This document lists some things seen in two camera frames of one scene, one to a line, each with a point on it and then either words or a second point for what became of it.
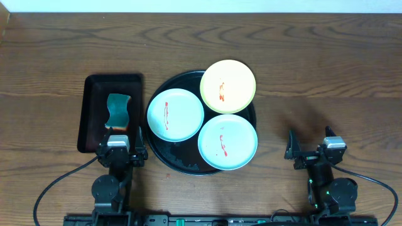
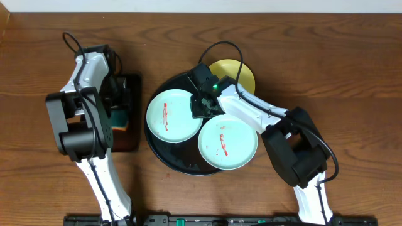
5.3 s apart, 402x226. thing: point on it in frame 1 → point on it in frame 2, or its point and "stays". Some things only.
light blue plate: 175,115 stays
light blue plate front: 227,142 stays
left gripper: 144,154 → 127,103
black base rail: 220,220 stays
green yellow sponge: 119,115 stays
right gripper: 294,149 → 196,113
